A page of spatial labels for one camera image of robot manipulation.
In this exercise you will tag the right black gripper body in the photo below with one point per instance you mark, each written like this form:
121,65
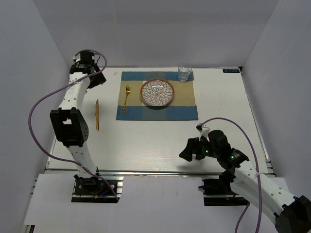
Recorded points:
205,149

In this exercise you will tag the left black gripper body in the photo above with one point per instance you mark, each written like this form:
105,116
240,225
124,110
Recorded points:
96,69

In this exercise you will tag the gold knife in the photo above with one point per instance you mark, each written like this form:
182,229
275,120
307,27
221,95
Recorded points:
97,114

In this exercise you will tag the gold fork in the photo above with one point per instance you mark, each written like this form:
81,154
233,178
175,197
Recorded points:
128,91

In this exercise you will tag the blue beige cloth placemat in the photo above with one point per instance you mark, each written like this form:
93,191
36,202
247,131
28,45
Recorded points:
182,108

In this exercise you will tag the patterned ceramic plate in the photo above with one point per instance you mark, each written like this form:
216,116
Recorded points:
157,92

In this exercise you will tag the clear drinking glass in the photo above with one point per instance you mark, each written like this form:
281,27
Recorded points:
184,71

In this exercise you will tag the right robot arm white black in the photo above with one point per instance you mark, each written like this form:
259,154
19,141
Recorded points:
288,213

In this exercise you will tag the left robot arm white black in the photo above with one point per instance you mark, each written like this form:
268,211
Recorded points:
68,123

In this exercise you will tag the right blue corner sticker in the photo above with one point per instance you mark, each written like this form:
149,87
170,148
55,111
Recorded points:
231,71

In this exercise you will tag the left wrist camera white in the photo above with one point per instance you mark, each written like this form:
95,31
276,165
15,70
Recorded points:
76,58

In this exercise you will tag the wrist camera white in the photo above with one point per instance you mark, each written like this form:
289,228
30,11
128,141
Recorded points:
76,58
204,129

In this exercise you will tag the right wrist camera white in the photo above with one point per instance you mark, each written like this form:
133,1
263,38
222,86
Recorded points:
204,129

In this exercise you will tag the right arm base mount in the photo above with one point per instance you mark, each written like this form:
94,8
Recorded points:
217,192

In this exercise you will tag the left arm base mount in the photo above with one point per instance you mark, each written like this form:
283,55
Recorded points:
94,190

